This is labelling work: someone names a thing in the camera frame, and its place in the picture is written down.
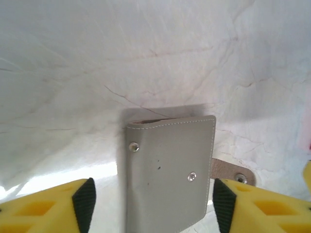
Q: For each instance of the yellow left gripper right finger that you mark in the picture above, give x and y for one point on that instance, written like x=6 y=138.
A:
x=245 y=194

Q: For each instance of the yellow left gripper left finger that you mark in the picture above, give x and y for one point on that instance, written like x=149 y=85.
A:
x=60 y=194

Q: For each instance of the grey leather card holder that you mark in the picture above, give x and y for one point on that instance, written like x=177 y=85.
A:
x=170 y=170

